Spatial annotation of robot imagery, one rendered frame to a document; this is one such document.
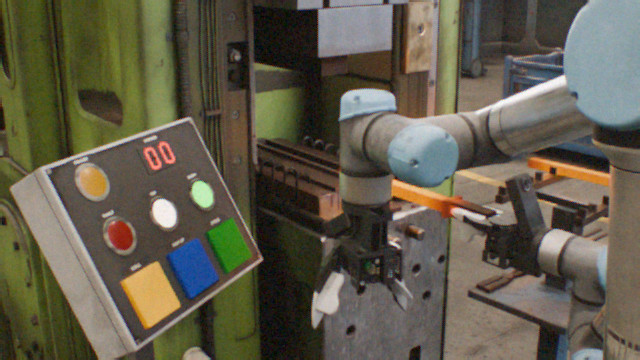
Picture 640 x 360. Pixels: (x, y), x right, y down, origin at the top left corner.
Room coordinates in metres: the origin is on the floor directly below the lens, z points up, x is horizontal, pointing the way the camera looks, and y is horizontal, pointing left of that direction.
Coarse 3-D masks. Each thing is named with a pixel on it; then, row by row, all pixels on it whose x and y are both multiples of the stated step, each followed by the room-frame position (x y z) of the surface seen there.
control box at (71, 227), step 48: (144, 144) 1.08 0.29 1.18; (192, 144) 1.17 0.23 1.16; (48, 192) 0.90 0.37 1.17; (144, 192) 1.02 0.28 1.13; (48, 240) 0.90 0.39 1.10; (96, 240) 0.90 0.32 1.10; (144, 240) 0.97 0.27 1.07; (96, 288) 0.87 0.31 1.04; (96, 336) 0.87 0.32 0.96; (144, 336) 0.87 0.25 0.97
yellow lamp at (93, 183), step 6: (84, 168) 0.96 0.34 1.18; (90, 168) 0.96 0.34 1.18; (84, 174) 0.95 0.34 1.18; (90, 174) 0.96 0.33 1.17; (96, 174) 0.97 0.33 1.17; (84, 180) 0.94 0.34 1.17; (90, 180) 0.95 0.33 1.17; (96, 180) 0.96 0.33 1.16; (102, 180) 0.97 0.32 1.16; (84, 186) 0.94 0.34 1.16; (90, 186) 0.94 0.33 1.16; (96, 186) 0.95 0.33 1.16; (102, 186) 0.96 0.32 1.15; (90, 192) 0.94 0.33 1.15; (96, 192) 0.95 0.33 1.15; (102, 192) 0.96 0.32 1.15
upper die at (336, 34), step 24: (264, 24) 1.56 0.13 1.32; (288, 24) 1.49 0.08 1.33; (312, 24) 1.43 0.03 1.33; (336, 24) 1.45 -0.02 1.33; (360, 24) 1.49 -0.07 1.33; (384, 24) 1.53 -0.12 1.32; (264, 48) 1.56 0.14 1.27; (288, 48) 1.49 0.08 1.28; (312, 48) 1.43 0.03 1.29; (336, 48) 1.45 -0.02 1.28; (360, 48) 1.49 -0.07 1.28; (384, 48) 1.53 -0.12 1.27
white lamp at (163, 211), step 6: (156, 204) 1.02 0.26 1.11; (162, 204) 1.03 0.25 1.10; (168, 204) 1.04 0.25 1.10; (156, 210) 1.01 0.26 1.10; (162, 210) 1.02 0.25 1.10; (168, 210) 1.03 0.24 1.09; (156, 216) 1.01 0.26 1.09; (162, 216) 1.02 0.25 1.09; (168, 216) 1.03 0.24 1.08; (174, 216) 1.04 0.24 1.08; (162, 222) 1.01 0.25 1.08; (168, 222) 1.02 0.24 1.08; (174, 222) 1.03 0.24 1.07
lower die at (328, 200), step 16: (256, 144) 1.77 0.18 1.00; (288, 144) 1.79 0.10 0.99; (272, 160) 1.66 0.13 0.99; (288, 160) 1.65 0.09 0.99; (304, 160) 1.62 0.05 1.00; (336, 160) 1.65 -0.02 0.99; (256, 176) 1.60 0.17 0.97; (288, 176) 1.56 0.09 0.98; (304, 176) 1.53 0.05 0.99; (320, 176) 1.53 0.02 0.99; (336, 176) 1.52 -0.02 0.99; (288, 192) 1.50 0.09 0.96; (304, 192) 1.45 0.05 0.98; (320, 192) 1.45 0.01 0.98; (336, 192) 1.45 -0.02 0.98; (304, 208) 1.46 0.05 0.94; (320, 208) 1.42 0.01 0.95; (336, 208) 1.45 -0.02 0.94
